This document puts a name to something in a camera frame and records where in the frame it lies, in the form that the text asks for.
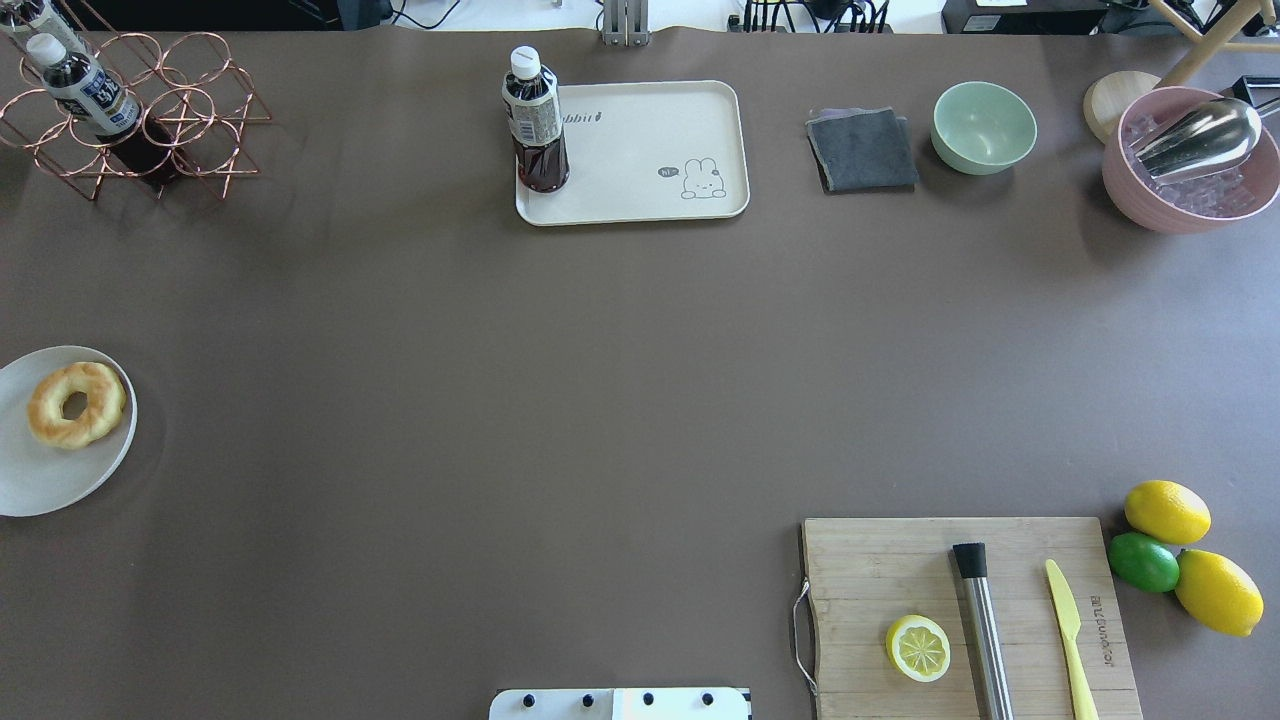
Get glazed ring donut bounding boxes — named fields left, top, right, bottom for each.
left=26, top=361, right=127, bottom=450

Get white round plate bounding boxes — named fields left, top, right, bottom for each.
left=1, top=345, right=137, bottom=518

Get cream rabbit tray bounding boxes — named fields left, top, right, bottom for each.
left=515, top=79, right=750, bottom=225

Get dark tea bottle on tray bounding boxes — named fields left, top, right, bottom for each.
left=500, top=45, right=570, bottom=193

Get grey folded cloth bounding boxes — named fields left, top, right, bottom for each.
left=805, top=108, right=919, bottom=193

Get wooden cutting board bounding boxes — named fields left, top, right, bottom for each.
left=803, top=518, right=1143, bottom=719

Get metal clamp at table edge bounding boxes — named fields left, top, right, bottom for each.
left=600, top=0, right=652, bottom=47

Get steel muddler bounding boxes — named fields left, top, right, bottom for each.
left=952, top=542, right=1015, bottom=719

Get half lemon slice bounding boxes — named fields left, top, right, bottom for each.
left=884, top=614, right=951, bottom=683

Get green ceramic bowl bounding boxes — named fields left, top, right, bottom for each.
left=931, top=81, right=1038, bottom=176

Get round wooden coaster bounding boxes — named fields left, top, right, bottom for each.
left=1083, top=70, right=1160, bottom=143

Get green lime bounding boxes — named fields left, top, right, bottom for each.
left=1107, top=532, right=1181, bottom=593

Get upper yellow lemon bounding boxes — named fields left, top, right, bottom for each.
left=1123, top=479, right=1212, bottom=544

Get yellow lemon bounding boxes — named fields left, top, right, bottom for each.
left=1123, top=479, right=1212, bottom=544
left=1174, top=550, right=1265, bottom=637

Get yellow plastic knife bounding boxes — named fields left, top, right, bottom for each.
left=1044, top=559, right=1100, bottom=720

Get pink ice bowl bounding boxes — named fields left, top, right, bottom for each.
left=1102, top=86, right=1279, bottom=234

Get dark bottle in rack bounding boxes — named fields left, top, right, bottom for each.
left=26, top=33, right=180, bottom=188

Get lower yellow lemon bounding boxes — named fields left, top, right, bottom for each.
left=1174, top=550, right=1265, bottom=637

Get metal ice scoop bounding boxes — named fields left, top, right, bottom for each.
left=1135, top=97, right=1263, bottom=184

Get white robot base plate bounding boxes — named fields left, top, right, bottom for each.
left=488, top=685, right=753, bottom=719

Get copper wire bottle rack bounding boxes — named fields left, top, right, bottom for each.
left=3, top=1, right=273, bottom=201

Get wooden stand frame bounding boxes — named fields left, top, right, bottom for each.
left=1149, top=1, right=1279, bottom=88

